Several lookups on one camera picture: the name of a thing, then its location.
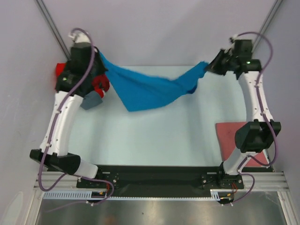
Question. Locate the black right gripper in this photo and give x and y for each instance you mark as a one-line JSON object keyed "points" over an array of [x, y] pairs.
{"points": [[214, 66]]}

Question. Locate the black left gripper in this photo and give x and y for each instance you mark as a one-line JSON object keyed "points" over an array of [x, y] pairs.
{"points": [[97, 55]]}

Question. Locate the blue t-shirt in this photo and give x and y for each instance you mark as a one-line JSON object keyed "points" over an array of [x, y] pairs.
{"points": [[140, 92]]}

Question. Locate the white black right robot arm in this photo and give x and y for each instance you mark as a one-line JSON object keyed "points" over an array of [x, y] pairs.
{"points": [[260, 130]]}

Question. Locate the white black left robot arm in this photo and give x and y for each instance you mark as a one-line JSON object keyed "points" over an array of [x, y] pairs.
{"points": [[80, 83]]}

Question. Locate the bright red t-shirt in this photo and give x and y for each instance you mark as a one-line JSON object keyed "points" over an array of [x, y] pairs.
{"points": [[60, 84]]}

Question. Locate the dark red t-shirt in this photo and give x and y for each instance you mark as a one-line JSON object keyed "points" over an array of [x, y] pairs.
{"points": [[101, 85]]}

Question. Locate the grey t-shirt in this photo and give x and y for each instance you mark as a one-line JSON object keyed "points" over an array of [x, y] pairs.
{"points": [[91, 100]]}

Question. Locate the folded pink t-shirt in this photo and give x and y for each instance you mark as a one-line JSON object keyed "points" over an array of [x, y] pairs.
{"points": [[226, 138]]}

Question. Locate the aluminium corner post left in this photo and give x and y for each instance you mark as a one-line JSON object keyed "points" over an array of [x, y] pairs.
{"points": [[52, 27]]}

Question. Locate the aluminium corner post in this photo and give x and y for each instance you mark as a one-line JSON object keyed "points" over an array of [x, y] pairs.
{"points": [[52, 27], [267, 22]]}

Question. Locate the aluminium corner post right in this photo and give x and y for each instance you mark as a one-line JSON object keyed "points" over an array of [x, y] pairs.
{"points": [[267, 22]]}

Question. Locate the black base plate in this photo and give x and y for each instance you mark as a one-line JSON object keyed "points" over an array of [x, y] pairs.
{"points": [[158, 181]]}

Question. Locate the aluminium front rail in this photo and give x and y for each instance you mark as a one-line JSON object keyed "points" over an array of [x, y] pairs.
{"points": [[264, 181]]}

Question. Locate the white slotted cable duct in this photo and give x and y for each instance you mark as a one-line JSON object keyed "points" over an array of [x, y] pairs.
{"points": [[100, 195]]}

